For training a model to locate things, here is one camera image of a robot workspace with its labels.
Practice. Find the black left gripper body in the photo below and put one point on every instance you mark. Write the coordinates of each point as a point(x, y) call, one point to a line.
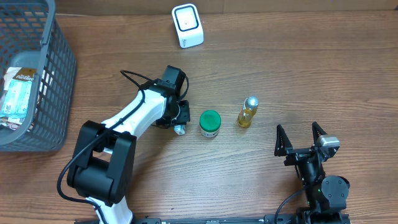
point(181, 116)

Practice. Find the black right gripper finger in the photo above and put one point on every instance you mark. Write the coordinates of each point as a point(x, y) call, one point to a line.
point(283, 145)
point(319, 134)

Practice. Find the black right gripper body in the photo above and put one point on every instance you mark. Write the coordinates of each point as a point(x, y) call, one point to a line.
point(301, 156)

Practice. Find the small green sachet pack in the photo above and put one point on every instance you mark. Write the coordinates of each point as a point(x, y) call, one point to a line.
point(180, 129)

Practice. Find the green lid round jar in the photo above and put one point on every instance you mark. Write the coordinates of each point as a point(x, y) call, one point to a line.
point(210, 123)

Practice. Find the yellow oil glass bottle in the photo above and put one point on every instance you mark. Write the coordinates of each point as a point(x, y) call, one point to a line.
point(248, 111)

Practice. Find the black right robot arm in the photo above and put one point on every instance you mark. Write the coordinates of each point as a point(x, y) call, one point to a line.
point(325, 194)

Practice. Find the white barcode scanner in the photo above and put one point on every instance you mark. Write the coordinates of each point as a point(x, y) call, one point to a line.
point(188, 25)

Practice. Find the green wet wipes pack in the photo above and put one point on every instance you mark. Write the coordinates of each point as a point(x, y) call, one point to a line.
point(16, 102)

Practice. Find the grey plastic basket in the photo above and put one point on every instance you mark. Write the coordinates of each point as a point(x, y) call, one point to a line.
point(32, 38)

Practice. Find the brown Pantree snack pouch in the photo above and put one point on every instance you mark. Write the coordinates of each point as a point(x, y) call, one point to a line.
point(16, 73)

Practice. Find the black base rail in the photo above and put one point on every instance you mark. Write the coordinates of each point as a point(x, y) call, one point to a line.
point(267, 219)

